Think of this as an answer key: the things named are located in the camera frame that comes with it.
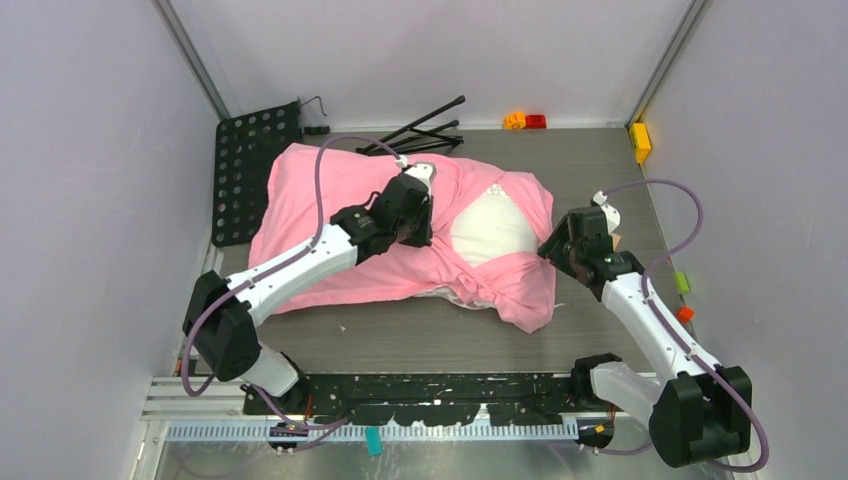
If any yellow toy block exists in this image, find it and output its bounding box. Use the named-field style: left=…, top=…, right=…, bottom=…
left=628, top=122, right=653, bottom=165

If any black perforated music stand tray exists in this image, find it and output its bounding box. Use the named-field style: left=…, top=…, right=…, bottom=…
left=211, top=101, right=302, bottom=248

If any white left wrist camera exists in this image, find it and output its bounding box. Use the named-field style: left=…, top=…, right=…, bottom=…
left=394, top=155, right=436, bottom=196

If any black folded tripod stand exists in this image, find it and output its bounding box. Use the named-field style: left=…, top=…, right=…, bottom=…
left=301, top=94, right=467, bottom=158

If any pink pillowcase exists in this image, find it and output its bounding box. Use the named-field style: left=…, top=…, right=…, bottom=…
left=248, top=144, right=556, bottom=333

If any green toy block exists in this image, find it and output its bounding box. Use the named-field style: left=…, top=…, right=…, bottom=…
left=673, top=271, right=691, bottom=295

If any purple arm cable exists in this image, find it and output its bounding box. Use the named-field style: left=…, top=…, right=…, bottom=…
left=180, top=135, right=411, bottom=453
left=599, top=178, right=771, bottom=475

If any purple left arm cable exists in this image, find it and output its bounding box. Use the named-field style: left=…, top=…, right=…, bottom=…
left=180, top=135, right=411, bottom=453

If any small orange-red toy block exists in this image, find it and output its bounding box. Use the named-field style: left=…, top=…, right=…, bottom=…
left=675, top=305, right=695, bottom=325

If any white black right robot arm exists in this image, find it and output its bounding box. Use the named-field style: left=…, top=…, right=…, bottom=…
left=537, top=205, right=752, bottom=468

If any red toy block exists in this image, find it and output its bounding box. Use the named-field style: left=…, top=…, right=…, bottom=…
left=525, top=114, right=547, bottom=130

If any orange toy block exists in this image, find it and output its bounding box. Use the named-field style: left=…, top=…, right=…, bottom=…
left=502, top=111, right=527, bottom=130

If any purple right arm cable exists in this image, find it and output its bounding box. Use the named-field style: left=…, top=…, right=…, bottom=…
left=599, top=178, right=771, bottom=475

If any white pillow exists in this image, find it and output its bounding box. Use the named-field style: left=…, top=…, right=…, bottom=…
left=420, top=179, right=553, bottom=322

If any teal tape piece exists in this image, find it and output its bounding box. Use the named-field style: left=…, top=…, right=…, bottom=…
left=364, top=426, right=383, bottom=457

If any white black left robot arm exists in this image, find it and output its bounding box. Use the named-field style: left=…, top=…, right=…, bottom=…
left=183, top=163, right=435, bottom=414

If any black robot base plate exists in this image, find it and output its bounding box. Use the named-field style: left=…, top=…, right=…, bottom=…
left=272, top=373, right=610, bottom=427

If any aluminium slotted rail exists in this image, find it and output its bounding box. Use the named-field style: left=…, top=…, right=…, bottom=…
left=165, top=417, right=633, bottom=443

